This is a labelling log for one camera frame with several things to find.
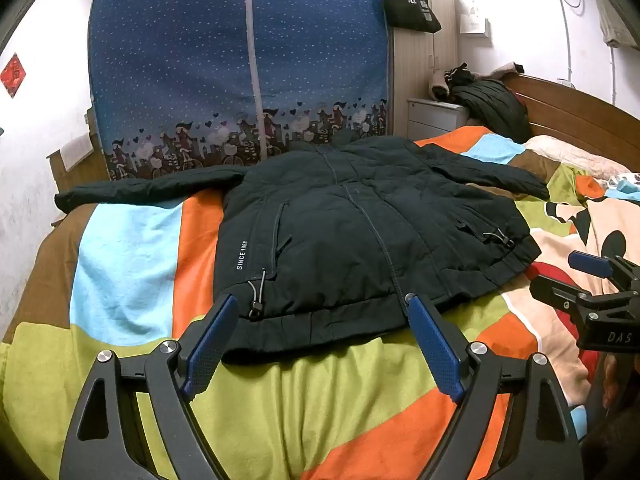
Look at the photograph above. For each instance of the white paper bag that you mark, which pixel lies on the white paper bag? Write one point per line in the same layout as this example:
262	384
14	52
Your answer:
472	25

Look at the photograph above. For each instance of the beige garment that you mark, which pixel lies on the beige garment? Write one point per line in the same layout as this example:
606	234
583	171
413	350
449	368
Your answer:
505	68

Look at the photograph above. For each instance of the white drawer unit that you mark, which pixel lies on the white drawer unit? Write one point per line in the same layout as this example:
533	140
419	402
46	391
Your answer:
430	117

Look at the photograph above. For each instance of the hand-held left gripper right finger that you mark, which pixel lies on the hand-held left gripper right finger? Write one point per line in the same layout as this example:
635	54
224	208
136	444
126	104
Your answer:
437	355

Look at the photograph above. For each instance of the black puffer jacket pile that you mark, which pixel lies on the black puffer jacket pile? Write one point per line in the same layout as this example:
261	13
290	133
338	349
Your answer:
495	105

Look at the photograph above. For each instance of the light blue cloth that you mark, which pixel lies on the light blue cloth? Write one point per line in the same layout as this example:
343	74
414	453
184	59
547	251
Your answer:
625	185

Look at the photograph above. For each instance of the red wall decoration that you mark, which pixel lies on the red wall decoration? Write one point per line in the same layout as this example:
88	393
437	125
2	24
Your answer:
12	75

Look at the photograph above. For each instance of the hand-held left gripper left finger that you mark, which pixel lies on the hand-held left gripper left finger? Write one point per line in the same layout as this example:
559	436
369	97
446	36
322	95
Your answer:
207	355

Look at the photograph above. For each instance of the grey hanging cloth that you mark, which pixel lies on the grey hanging cloth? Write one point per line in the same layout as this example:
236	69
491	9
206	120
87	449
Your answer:
617	25

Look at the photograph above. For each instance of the dark green padded jacket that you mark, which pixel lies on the dark green padded jacket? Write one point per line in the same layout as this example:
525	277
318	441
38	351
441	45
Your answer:
340	240

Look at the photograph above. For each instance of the white paper sheet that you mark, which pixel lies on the white paper sheet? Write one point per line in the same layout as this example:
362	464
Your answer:
77	152

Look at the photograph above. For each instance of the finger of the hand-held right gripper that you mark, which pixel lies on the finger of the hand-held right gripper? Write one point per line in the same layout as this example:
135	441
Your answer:
590	262
555	290

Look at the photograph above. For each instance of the black tote bag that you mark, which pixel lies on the black tote bag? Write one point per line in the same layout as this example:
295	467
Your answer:
407	10

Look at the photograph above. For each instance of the wooden headboard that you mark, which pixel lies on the wooden headboard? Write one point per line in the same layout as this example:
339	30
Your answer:
575	110

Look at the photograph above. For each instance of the wooden desk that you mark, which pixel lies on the wooden desk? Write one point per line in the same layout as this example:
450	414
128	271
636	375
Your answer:
80	180

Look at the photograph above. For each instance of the light wooden wardrobe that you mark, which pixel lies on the light wooden wardrobe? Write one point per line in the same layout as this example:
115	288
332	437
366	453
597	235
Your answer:
420	70

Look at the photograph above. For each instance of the person's right hand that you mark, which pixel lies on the person's right hand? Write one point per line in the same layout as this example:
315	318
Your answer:
610	380

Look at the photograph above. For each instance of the colourful patchwork bed sheet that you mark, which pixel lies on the colourful patchwork bed sheet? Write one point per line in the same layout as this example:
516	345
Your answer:
125	260

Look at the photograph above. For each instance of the blue dotted fabric wardrobe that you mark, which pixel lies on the blue dotted fabric wardrobe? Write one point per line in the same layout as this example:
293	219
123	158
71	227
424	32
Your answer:
200	50

